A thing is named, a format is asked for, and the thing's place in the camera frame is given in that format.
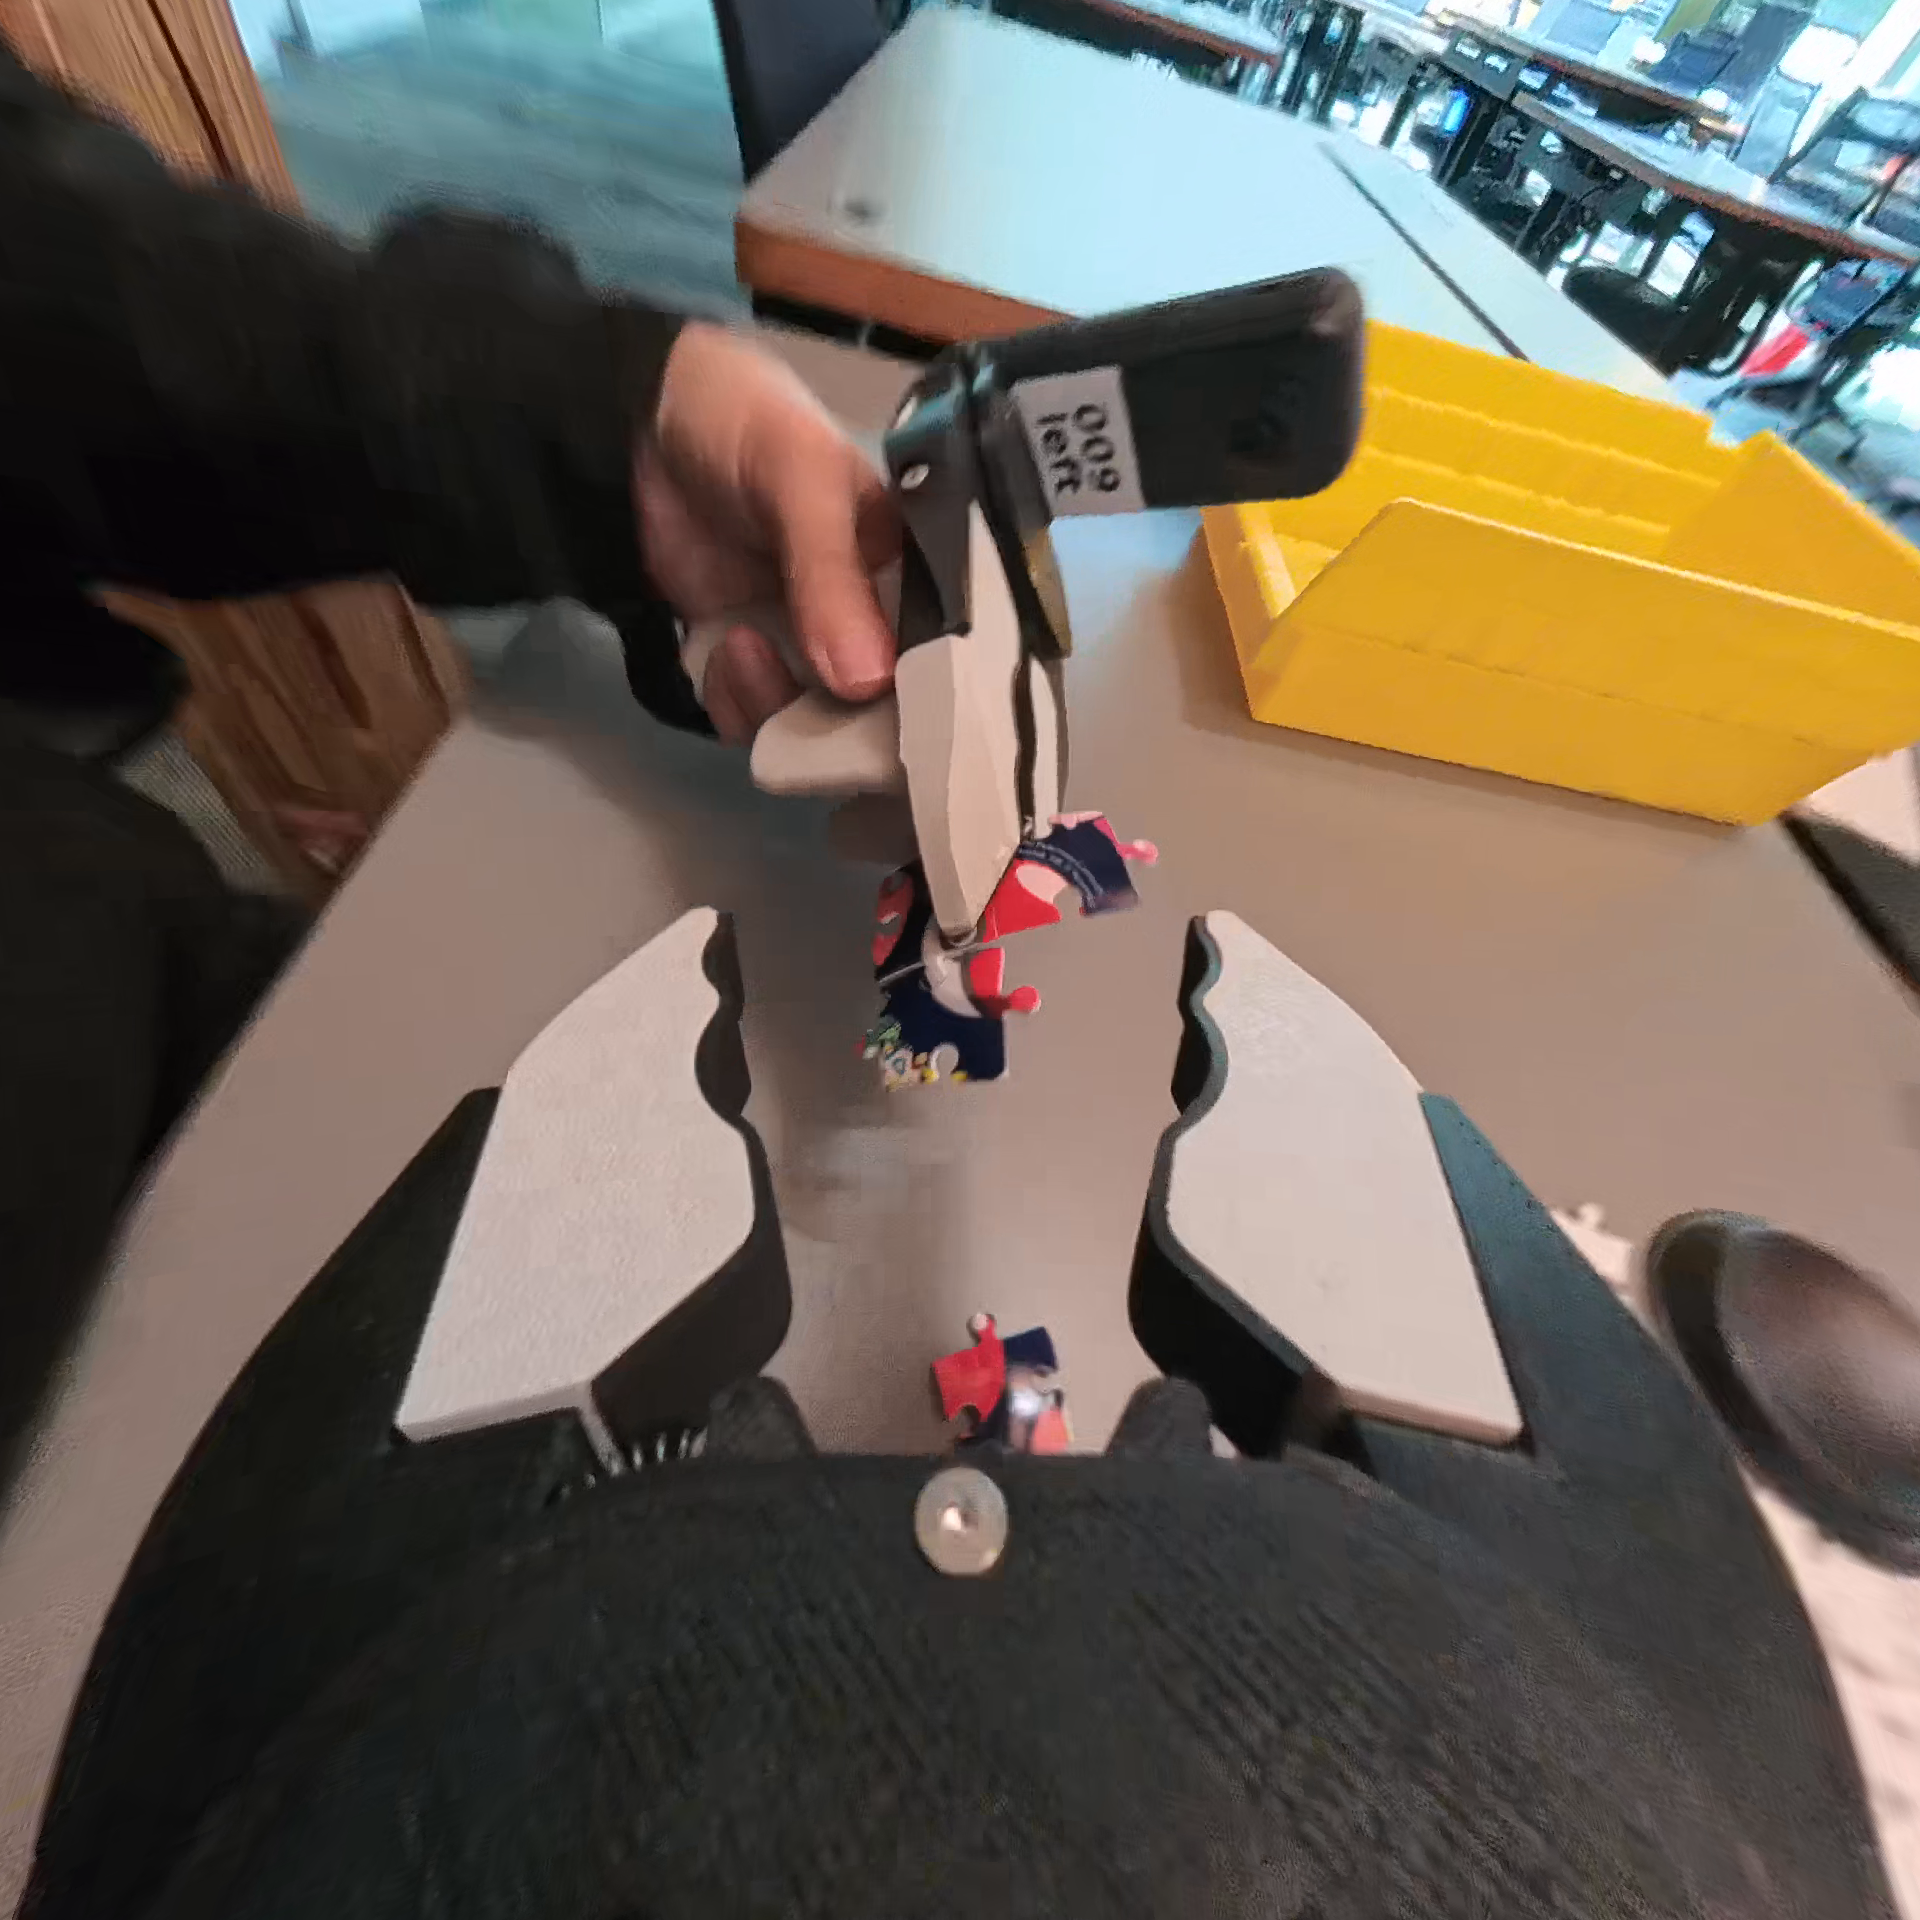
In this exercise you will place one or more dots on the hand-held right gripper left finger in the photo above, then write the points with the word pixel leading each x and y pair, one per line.
pixel 600 1200

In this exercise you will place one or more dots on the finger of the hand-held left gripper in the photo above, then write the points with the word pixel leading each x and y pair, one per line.
pixel 961 751
pixel 1048 744

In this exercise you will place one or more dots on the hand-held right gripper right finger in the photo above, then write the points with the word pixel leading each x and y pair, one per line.
pixel 1319 1244

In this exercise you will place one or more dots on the person's left forearm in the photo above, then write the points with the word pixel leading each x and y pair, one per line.
pixel 300 406

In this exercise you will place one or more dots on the red blue puzzle piece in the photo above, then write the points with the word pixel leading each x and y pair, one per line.
pixel 975 1373

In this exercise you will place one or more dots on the person's left hand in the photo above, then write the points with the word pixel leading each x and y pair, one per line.
pixel 765 511

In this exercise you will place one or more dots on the grey table with wooden edge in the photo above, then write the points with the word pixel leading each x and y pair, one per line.
pixel 1080 166

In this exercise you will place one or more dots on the yellow plastic bin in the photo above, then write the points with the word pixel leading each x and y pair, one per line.
pixel 1560 645

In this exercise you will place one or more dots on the black round object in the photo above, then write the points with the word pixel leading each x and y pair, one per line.
pixel 1785 1349

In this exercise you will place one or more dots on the black office chair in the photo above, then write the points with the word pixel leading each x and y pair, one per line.
pixel 797 77

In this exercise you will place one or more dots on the row of dark desks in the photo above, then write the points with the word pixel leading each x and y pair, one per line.
pixel 1681 166

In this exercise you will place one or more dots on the wooden cabinet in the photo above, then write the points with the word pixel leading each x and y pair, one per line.
pixel 329 704

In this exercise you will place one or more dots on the black flat object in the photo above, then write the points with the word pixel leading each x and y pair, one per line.
pixel 1868 886

